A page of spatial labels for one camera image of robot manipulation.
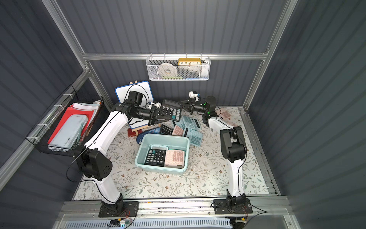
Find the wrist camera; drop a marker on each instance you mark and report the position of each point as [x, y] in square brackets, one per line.
[194, 96]
[134, 98]

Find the white tape roll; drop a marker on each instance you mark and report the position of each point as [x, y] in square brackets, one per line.
[167, 70]

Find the teal calculator far back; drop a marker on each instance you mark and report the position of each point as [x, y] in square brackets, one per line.
[188, 122]

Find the pink calculator back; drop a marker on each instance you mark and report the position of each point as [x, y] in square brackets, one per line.
[225, 115]

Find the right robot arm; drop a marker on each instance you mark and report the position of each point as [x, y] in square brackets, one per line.
[233, 149]

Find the blue framed whiteboard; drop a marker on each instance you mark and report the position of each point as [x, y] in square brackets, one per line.
[122, 93]

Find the black calculator left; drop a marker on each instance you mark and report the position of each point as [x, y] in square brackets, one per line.
[165, 130]

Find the red folder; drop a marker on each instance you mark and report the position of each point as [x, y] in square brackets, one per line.
[75, 108]

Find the yellow clock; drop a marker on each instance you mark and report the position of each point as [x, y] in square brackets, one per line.
[189, 61]

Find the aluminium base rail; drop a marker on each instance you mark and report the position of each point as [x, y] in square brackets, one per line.
[176, 208]

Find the small pink calculator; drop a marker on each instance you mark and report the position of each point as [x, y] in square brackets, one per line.
[178, 131]

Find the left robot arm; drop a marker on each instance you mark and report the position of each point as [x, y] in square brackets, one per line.
[93, 162]

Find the grey document case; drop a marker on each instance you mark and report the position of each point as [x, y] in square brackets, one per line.
[69, 134]

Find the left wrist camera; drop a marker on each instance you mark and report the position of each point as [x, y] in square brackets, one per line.
[134, 98]

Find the black wire wall basket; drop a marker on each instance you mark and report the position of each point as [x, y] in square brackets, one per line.
[40, 135]

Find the white mesh wall basket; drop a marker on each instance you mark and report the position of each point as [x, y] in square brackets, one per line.
[185, 73]

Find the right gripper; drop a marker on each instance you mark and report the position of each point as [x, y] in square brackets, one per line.
[193, 106]

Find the black calculator front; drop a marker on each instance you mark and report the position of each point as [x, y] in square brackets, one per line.
[155, 157]

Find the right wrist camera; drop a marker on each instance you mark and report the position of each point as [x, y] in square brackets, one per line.
[194, 96]

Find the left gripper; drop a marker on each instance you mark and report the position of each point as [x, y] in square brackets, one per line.
[153, 115]

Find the mint green storage box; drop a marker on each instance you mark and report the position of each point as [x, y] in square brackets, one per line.
[162, 142]

